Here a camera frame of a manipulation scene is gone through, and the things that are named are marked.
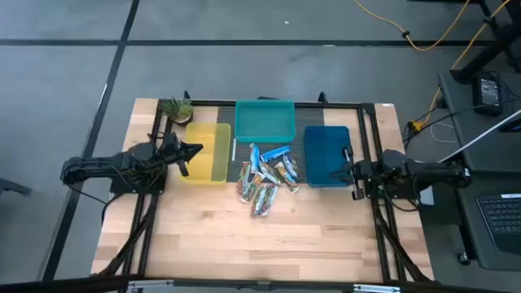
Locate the silver metal rod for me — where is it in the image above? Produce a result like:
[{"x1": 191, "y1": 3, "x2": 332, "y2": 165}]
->
[{"x1": 437, "y1": 108, "x2": 521, "y2": 164}]

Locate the black power adapter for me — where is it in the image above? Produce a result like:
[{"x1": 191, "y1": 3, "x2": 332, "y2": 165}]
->
[{"x1": 471, "y1": 72, "x2": 503, "y2": 117}]

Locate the white orange wrapper granola bar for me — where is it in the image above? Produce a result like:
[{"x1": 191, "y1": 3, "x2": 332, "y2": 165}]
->
[{"x1": 258, "y1": 160, "x2": 282, "y2": 186}]

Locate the long yellow extension cable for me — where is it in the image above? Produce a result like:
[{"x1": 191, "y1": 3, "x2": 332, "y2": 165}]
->
[{"x1": 410, "y1": 0, "x2": 512, "y2": 131}]

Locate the spiky plant in pot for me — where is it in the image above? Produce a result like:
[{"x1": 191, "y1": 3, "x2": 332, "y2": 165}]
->
[{"x1": 157, "y1": 96, "x2": 195, "y2": 126}]

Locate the black crossbar with silver brackets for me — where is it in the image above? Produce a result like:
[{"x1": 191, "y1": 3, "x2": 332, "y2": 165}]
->
[{"x1": 0, "y1": 274, "x2": 521, "y2": 293}]

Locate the looped yellow extension cable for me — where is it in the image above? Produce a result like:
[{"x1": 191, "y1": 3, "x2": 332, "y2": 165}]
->
[{"x1": 352, "y1": 0, "x2": 471, "y2": 53}]

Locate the dark striped table mat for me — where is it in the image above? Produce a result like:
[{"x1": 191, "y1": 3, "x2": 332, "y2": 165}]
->
[{"x1": 217, "y1": 106, "x2": 326, "y2": 184}]

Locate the white cable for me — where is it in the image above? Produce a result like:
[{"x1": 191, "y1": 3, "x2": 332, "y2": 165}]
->
[{"x1": 429, "y1": 121, "x2": 459, "y2": 145}]

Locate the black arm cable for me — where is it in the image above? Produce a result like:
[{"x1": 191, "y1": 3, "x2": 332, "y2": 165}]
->
[{"x1": 64, "y1": 181, "x2": 119, "y2": 225}]

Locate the dark chair leg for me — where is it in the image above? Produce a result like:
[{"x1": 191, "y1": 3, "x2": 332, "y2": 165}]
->
[{"x1": 0, "y1": 177, "x2": 33, "y2": 197}]

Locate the dark blue plastic bin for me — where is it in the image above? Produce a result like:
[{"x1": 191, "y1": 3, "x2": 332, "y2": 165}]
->
[{"x1": 304, "y1": 125, "x2": 358, "y2": 189}]

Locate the black laptop keyboard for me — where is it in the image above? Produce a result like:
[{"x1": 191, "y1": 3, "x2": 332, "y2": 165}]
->
[{"x1": 475, "y1": 193, "x2": 521, "y2": 256}]

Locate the teal translucent plastic bin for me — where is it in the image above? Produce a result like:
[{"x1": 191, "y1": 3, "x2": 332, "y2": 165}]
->
[{"x1": 234, "y1": 99, "x2": 297, "y2": 144}]

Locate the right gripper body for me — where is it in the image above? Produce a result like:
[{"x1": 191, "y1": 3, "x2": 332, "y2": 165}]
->
[{"x1": 343, "y1": 146, "x2": 370, "y2": 201}]

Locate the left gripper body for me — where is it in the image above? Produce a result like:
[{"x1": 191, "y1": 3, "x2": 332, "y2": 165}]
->
[{"x1": 159, "y1": 132, "x2": 190, "y2": 178}]

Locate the black power cable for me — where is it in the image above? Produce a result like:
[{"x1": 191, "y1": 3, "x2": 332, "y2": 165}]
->
[{"x1": 402, "y1": 97, "x2": 521, "y2": 143}]

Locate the yellow translucent plastic bin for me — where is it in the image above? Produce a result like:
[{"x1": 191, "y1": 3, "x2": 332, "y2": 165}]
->
[{"x1": 180, "y1": 122, "x2": 232, "y2": 185}]

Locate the blue white wrapper granola bar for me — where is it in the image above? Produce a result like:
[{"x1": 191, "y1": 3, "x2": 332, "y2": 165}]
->
[
  {"x1": 248, "y1": 142, "x2": 261, "y2": 174},
  {"x1": 283, "y1": 153, "x2": 303, "y2": 182}
]

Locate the black stand leg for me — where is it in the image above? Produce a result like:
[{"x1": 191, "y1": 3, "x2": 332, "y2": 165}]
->
[{"x1": 449, "y1": 0, "x2": 521, "y2": 85}]

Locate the dark side desk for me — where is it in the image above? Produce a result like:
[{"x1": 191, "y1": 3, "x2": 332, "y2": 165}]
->
[{"x1": 437, "y1": 71, "x2": 521, "y2": 272}]

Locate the black aluminium table frame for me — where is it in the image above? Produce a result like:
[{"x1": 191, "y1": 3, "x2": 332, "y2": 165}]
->
[{"x1": 97, "y1": 97, "x2": 435, "y2": 284}]

